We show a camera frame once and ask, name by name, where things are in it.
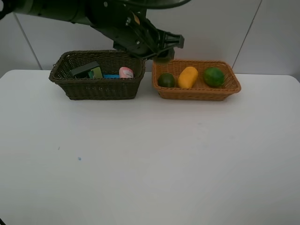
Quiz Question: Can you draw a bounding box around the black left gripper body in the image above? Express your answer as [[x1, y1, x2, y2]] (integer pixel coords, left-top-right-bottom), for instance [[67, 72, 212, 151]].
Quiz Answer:
[[112, 11, 186, 60]]

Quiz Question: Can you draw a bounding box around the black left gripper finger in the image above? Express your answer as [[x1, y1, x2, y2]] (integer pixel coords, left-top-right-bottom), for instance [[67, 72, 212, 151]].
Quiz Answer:
[[159, 48, 175, 55]]

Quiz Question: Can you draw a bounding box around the dark green avocado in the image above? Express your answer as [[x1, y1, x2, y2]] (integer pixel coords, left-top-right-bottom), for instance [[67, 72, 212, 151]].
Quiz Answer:
[[157, 73, 175, 88]]

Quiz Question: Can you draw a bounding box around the yellow mango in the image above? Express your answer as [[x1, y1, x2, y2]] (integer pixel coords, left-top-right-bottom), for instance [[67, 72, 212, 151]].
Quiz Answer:
[[178, 67, 198, 89]]

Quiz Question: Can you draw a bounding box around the pink spray bottle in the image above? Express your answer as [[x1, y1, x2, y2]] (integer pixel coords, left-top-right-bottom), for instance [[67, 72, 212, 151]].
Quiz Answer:
[[119, 67, 134, 78]]

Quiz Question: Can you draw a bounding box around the green lime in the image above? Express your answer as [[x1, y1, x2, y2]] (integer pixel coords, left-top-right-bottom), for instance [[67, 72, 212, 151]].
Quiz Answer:
[[203, 67, 225, 88]]

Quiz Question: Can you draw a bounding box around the blue whiteboard eraser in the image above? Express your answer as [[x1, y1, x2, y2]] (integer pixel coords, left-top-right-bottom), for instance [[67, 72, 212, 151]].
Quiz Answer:
[[103, 75, 120, 79]]

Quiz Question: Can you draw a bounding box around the dark green pump bottle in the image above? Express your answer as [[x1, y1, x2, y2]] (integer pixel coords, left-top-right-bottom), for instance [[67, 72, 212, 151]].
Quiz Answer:
[[70, 61, 103, 79]]

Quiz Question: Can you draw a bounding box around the brown kiwi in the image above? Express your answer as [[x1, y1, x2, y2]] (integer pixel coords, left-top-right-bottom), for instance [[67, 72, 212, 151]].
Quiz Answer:
[[152, 54, 174, 64]]

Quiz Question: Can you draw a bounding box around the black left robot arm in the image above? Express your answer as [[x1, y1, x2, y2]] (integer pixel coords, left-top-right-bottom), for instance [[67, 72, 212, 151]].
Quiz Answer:
[[0, 0, 187, 63]]

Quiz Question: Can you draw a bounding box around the dark brown wicker basket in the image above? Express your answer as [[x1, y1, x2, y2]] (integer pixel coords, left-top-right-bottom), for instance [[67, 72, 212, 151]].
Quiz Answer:
[[49, 50, 145, 100]]

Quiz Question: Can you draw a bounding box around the orange wicker basket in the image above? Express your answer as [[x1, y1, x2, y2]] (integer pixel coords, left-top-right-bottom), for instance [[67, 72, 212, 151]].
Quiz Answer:
[[152, 59, 241, 101]]

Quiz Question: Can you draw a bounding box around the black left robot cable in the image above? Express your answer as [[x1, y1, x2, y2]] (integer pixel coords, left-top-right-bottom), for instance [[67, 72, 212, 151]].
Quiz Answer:
[[121, 0, 193, 10]]

